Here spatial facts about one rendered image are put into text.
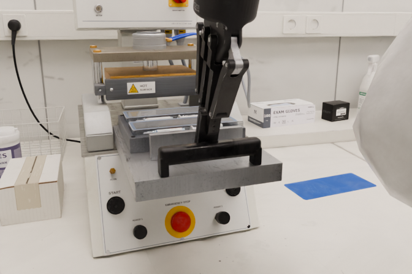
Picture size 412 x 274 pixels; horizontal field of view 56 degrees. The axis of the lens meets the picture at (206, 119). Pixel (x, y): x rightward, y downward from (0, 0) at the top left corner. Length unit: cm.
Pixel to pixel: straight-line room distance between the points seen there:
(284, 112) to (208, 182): 93
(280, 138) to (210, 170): 82
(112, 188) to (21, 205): 24
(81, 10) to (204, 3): 65
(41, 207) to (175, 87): 39
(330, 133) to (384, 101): 124
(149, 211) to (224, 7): 47
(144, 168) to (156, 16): 60
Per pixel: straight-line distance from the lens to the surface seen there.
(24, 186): 91
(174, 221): 77
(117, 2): 106
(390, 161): 20
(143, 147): 62
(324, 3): 173
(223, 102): 47
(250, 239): 81
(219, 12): 43
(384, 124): 20
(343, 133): 147
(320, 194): 103
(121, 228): 77
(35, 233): 90
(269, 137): 133
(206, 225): 80
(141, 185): 52
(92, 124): 78
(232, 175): 56
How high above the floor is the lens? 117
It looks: 14 degrees down
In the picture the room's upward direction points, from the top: straight up
